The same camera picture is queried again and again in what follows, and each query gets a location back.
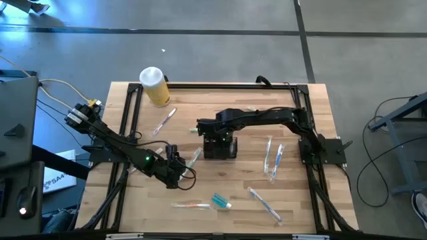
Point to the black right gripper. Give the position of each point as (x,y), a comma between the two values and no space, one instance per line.
(217,128)

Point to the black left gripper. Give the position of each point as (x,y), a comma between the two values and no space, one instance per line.
(168,173)

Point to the purple toothbrush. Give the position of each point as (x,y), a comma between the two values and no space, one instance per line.
(164,121)

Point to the blue toothbrush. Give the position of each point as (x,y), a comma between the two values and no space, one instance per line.
(265,204)
(278,160)
(268,156)

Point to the small teal mouthwash bottle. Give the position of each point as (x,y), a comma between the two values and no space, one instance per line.
(221,201)

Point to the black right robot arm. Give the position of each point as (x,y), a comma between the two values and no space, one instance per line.
(267,116)

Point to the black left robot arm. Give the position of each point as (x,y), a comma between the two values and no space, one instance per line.
(110,140)

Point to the black curved hook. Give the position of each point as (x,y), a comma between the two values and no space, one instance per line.
(263,80)

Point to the yellow bottle with white cap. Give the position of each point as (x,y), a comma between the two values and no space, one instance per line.
(155,88)

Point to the white printed box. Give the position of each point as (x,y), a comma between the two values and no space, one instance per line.
(60,173)

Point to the black diagonal bar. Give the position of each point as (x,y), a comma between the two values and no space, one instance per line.
(60,163)

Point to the person's leg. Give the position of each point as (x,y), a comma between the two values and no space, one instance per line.
(58,220)

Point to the black computer mouse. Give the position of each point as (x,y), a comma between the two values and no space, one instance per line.
(26,201)

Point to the grey desk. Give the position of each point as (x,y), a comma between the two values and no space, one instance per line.
(16,100)

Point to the blue-grey metal table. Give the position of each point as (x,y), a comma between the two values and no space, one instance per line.
(407,110)

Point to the person's shoe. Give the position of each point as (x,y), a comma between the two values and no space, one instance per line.
(40,8)
(421,206)

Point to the white bracket strip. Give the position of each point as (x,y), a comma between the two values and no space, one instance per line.
(123,236)
(310,237)

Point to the black triangular bracket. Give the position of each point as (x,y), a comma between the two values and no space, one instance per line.
(15,131)

